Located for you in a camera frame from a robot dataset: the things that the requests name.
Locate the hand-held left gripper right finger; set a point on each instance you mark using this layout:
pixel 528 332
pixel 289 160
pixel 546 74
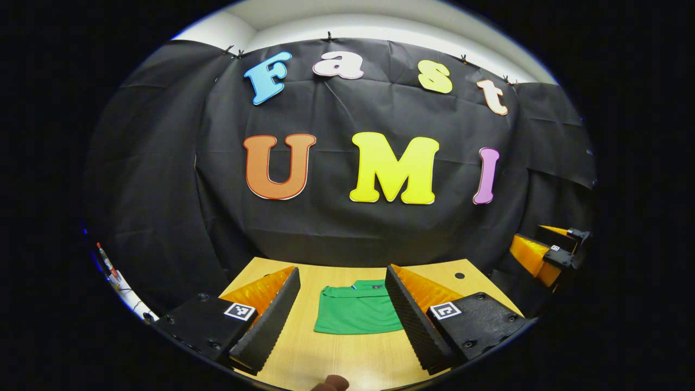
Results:
pixel 412 320

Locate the red-capped bottle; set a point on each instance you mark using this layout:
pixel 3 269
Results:
pixel 106 262

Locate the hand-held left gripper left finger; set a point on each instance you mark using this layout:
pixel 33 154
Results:
pixel 271 320

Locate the black backdrop cloth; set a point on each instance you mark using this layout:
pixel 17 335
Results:
pixel 326 228

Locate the green T-shirt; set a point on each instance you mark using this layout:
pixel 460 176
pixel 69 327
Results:
pixel 353 315

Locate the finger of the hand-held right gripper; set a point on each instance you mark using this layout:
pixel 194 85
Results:
pixel 556 238
pixel 559 258

